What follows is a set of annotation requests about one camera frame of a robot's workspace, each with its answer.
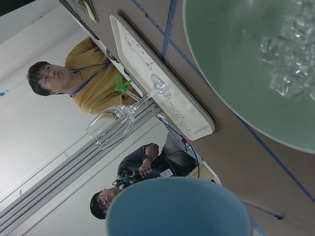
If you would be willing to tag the green tipped metal rod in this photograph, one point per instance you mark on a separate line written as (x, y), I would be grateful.
(123, 87)

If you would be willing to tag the person in yellow shirt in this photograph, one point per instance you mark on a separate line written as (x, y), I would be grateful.
(88, 77)

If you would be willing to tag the clear wine glass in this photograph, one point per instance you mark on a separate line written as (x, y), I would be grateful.
(114, 123)

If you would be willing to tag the yellow sponge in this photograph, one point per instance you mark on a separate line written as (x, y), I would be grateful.
(89, 9)

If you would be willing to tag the light blue plastic cup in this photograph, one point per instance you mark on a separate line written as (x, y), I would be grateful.
(177, 206)

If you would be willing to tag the light green ceramic bowl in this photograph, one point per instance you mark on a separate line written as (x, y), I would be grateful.
(224, 37)

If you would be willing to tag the cream bear tray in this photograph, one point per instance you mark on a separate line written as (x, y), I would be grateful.
(145, 66)

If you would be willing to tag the ice cubes in green bowl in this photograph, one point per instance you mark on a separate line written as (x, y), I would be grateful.
(292, 52)

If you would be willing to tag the seated operator dark shirt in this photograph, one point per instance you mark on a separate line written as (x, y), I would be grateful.
(146, 162)

